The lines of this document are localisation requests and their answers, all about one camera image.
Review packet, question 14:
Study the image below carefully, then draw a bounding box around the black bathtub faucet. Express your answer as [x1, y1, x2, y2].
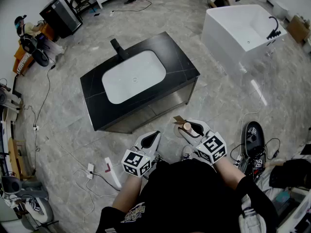
[266, 16, 282, 41]

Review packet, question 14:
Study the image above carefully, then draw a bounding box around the black bag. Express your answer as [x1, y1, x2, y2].
[269, 158, 311, 189]

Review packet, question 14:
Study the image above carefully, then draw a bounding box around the idle dark gripper device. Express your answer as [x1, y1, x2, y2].
[245, 127, 258, 152]

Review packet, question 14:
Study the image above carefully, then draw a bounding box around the long white power strip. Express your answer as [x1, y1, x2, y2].
[86, 163, 95, 180]

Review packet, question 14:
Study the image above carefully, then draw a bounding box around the white bar with red mark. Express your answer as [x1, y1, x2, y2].
[104, 157, 122, 189]

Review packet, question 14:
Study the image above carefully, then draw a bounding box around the black sink faucet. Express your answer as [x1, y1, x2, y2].
[110, 38, 130, 61]

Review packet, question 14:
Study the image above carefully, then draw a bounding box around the white sink basin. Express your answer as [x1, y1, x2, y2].
[101, 50, 167, 105]

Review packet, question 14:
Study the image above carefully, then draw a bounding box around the copper-capped bottle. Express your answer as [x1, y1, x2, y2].
[181, 121, 196, 136]

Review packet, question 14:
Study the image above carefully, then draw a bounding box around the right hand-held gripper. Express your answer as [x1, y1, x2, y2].
[177, 119, 228, 165]

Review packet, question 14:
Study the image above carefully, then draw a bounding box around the long white cable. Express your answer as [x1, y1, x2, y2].
[233, 67, 267, 166]

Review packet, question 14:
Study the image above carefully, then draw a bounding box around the long black cable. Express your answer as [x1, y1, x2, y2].
[33, 64, 56, 177]

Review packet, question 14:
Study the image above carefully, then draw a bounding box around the black looped cable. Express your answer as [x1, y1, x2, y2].
[264, 137, 281, 161]

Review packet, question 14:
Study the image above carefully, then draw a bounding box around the black glass-door fridge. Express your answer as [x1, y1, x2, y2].
[39, 0, 84, 39]

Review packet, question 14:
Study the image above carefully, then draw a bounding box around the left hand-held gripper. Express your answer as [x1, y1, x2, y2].
[121, 130, 162, 178]

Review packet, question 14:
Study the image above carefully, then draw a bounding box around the thin white floor cable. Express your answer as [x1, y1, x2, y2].
[71, 168, 117, 224]

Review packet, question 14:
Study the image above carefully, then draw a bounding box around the person's black t-shirt torso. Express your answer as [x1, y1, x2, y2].
[95, 158, 280, 233]

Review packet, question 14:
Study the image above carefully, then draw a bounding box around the grey machine with striped cloth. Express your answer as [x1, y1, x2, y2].
[0, 175, 59, 230]

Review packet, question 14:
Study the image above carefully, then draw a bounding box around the black sink counter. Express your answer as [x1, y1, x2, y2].
[80, 31, 201, 133]

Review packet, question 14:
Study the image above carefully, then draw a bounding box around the person's left forearm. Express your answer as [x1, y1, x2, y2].
[112, 174, 143, 214]

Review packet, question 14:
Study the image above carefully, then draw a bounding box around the person's right forearm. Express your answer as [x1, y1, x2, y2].
[214, 156, 246, 191]

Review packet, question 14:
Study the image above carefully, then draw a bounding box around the black cable with white plug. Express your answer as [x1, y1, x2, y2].
[109, 0, 153, 17]

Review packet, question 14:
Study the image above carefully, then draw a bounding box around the black oval case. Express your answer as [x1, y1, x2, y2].
[243, 121, 266, 158]

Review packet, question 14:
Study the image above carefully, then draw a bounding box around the white bathtub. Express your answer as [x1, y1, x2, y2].
[201, 4, 288, 75]

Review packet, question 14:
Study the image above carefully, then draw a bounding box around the wooden chair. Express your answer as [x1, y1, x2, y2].
[7, 137, 35, 181]

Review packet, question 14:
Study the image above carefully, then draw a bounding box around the orange wooden desk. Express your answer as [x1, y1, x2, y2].
[12, 23, 55, 77]

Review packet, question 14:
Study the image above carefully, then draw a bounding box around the cardboard box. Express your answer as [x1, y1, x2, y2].
[286, 14, 311, 44]

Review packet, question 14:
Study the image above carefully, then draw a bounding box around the grey vanity cabinet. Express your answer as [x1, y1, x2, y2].
[96, 77, 198, 134]

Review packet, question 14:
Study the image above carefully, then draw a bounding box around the person's right white shoe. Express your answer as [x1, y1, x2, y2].
[181, 145, 194, 162]

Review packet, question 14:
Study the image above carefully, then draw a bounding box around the dark wicker chair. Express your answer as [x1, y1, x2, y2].
[69, 0, 94, 15]

